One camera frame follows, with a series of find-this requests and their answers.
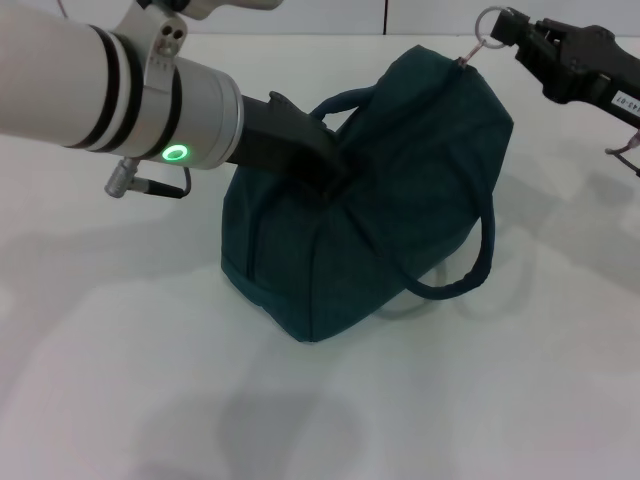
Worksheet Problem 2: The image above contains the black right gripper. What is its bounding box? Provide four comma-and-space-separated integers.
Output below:
488, 6, 640, 123

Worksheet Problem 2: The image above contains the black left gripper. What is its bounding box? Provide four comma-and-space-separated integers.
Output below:
230, 89, 352, 202

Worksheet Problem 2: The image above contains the dark teal insulated lunch bag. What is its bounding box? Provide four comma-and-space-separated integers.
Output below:
219, 4, 515, 345

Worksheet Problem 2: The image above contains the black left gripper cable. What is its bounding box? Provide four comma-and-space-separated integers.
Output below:
103, 156, 194, 201

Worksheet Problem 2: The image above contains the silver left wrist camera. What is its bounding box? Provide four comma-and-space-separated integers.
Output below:
118, 0, 287, 96

